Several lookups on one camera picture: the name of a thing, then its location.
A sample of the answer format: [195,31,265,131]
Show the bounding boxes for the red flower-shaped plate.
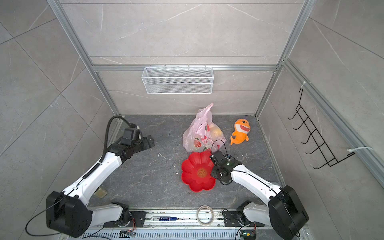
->
[181,150,216,193]

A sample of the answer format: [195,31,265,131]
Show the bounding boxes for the pink plastic bag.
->
[183,103,227,153]

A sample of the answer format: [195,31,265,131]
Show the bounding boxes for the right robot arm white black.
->
[210,151,309,240]

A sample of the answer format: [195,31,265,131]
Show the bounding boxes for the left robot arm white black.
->
[46,127,155,238]

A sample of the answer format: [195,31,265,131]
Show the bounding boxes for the orange shark plush toy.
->
[231,119,251,145]

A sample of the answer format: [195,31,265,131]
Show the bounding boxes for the clear tape roll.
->
[196,205,215,227]

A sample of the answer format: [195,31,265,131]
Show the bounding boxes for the blue marker pen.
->
[151,217,178,222]

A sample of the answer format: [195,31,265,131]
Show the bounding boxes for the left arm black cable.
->
[98,115,137,164]

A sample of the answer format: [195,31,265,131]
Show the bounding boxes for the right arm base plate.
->
[222,209,265,227]

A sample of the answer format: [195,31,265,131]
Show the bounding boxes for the white wire mesh basket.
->
[142,67,214,95]

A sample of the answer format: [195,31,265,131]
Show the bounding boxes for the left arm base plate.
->
[103,211,147,228]

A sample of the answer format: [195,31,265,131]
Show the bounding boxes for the black wire hook rack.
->
[287,89,355,170]

